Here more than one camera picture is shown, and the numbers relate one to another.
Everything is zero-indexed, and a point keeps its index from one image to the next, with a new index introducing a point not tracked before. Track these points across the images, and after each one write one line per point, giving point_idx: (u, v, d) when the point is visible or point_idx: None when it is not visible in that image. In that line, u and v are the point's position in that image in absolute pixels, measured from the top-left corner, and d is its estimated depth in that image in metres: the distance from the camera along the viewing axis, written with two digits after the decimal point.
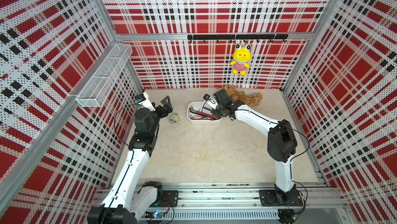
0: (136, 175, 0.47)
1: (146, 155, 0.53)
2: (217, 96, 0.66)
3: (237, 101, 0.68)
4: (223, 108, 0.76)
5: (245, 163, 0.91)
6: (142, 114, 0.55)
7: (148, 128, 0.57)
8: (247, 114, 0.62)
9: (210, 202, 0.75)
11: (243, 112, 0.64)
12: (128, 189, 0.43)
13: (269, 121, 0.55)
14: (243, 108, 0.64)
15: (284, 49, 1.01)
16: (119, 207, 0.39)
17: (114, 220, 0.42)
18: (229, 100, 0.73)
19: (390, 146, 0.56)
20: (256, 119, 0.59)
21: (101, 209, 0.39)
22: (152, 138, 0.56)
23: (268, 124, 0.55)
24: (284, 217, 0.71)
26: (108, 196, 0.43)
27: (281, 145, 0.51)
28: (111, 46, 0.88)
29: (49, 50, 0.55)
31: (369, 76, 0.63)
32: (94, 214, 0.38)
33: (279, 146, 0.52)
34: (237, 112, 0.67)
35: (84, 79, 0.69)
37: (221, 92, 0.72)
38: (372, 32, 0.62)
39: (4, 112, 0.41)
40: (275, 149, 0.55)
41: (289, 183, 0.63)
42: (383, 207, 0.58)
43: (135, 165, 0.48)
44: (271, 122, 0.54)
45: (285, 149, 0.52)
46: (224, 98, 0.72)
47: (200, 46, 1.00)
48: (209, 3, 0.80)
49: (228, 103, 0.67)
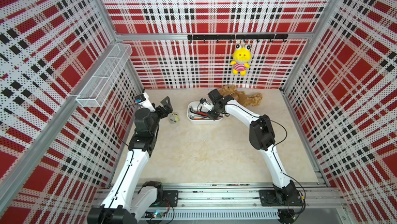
0: (135, 176, 0.46)
1: (146, 156, 0.53)
2: (210, 95, 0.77)
3: (227, 96, 0.76)
4: (215, 103, 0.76)
5: (245, 163, 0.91)
6: (141, 114, 0.55)
7: (148, 128, 0.57)
8: (235, 108, 0.72)
9: (210, 202, 0.75)
11: (231, 106, 0.73)
12: (127, 190, 0.43)
13: (252, 115, 0.64)
14: (231, 103, 0.72)
15: (284, 49, 1.01)
16: (119, 208, 0.39)
17: (114, 220, 0.42)
18: (219, 95, 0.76)
19: (390, 146, 0.56)
20: (242, 114, 0.69)
21: (101, 209, 0.39)
22: (152, 138, 0.56)
23: (250, 118, 0.64)
24: (284, 216, 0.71)
26: (108, 196, 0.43)
27: (260, 135, 0.61)
28: (111, 46, 0.88)
29: (49, 50, 0.55)
31: (369, 76, 0.63)
32: (94, 214, 0.38)
33: (258, 136, 0.62)
34: (226, 106, 0.77)
35: (84, 79, 0.69)
37: (212, 91, 0.85)
38: (372, 31, 0.62)
39: (4, 112, 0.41)
40: (255, 138, 0.64)
41: (281, 178, 0.65)
42: (383, 207, 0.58)
43: (135, 166, 0.48)
44: (254, 117, 0.63)
45: (262, 139, 0.61)
46: (215, 94, 0.84)
47: (200, 46, 1.00)
48: (209, 3, 0.80)
49: (218, 98, 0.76)
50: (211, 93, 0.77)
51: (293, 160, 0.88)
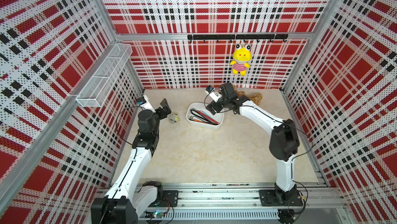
0: (138, 172, 0.48)
1: (148, 154, 0.55)
2: (223, 90, 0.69)
3: (243, 97, 0.67)
4: (228, 102, 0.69)
5: (245, 163, 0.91)
6: (144, 115, 0.58)
7: (151, 128, 0.59)
8: (252, 110, 0.62)
9: (210, 202, 0.75)
11: (248, 108, 0.63)
12: (131, 182, 0.45)
13: (274, 119, 0.55)
14: (248, 105, 0.63)
15: (284, 49, 1.01)
16: (121, 199, 0.40)
17: (117, 210, 0.44)
18: (234, 93, 0.72)
19: (390, 146, 0.56)
20: (260, 116, 0.59)
21: (104, 200, 0.40)
22: (154, 138, 0.59)
23: (272, 122, 0.54)
24: (284, 216, 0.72)
26: (112, 188, 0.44)
27: (284, 144, 0.51)
28: (111, 46, 0.88)
29: (49, 50, 0.55)
31: (369, 76, 0.63)
32: (97, 205, 0.39)
33: (281, 144, 0.52)
34: (240, 107, 0.67)
35: (84, 79, 0.69)
37: (227, 86, 0.71)
38: (372, 31, 0.62)
39: (4, 112, 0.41)
40: (277, 147, 0.55)
41: (289, 183, 0.63)
42: (383, 207, 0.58)
43: (137, 164, 0.50)
44: (276, 121, 0.54)
45: (287, 149, 0.52)
46: (229, 91, 0.72)
47: (200, 46, 1.00)
48: (209, 3, 0.80)
49: (232, 97, 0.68)
50: (226, 87, 0.73)
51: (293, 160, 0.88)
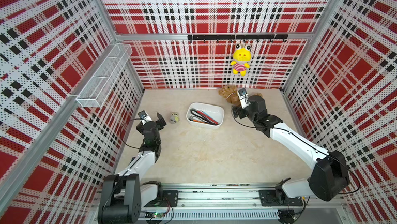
0: (144, 166, 0.53)
1: (153, 158, 0.61)
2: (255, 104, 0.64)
3: (274, 117, 0.60)
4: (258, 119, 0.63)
5: (245, 163, 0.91)
6: (149, 125, 0.66)
7: (155, 136, 0.67)
8: (286, 135, 0.54)
9: (210, 202, 0.75)
11: (281, 132, 0.55)
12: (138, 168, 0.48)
13: (317, 149, 0.46)
14: (280, 128, 0.55)
15: (284, 49, 1.01)
16: (130, 175, 0.44)
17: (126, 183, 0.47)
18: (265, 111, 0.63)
19: (390, 146, 0.56)
20: (299, 144, 0.50)
21: (115, 178, 0.44)
22: (158, 146, 0.66)
23: (314, 154, 0.45)
24: (284, 216, 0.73)
26: (122, 172, 0.47)
27: (331, 182, 0.41)
28: (111, 46, 0.88)
29: (49, 50, 0.55)
31: (369, 76, 0.63)
32: (110, 180, 0.44)
33: (329, 183, 0.42)
34: (272, 130, 0.58)
35: (84, 79, 0.69)
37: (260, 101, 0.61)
38: (371, 32, 0.62)
39: (4, 112, 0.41)
40: (322, 184, 0.44)
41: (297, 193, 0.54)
42: (383, 207, 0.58)
43: (145, 160, 0.54)
44: (319, 153, 0.45)
45: (334, 188, 0.42)
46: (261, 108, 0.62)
47: (200, 46, 1.00)
48: (209, 3, 0.80)
49: (263, 116, 0.64)
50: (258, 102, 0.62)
51: (293, 160, 0.88)
